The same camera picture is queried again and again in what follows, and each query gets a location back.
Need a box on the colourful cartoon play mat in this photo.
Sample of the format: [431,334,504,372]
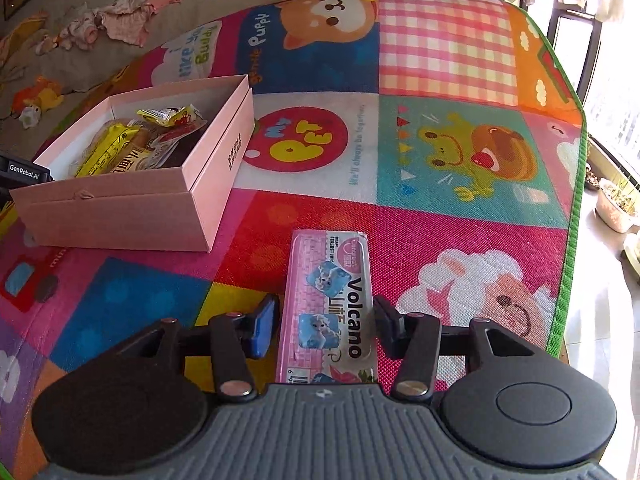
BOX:
[1,0,587,479]

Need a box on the pink Volcano gum packet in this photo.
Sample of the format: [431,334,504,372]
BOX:
[276,230,378,385]

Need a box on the pink cardboard box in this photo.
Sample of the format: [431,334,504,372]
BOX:
[11,76,254,252]

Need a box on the yellow snack stick packet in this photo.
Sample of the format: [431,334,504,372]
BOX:
[75,122,140,178]

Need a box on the pink baby clothes pile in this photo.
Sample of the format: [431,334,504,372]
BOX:
[35,0,182,55]

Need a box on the orange yellow plush toy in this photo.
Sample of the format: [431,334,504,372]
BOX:
[11,76,64,129]

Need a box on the yellow cake snack packet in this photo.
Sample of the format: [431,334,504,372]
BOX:
[108,128,163,174]

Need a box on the white flower pot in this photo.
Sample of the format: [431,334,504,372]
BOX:
[596,178,639,234]

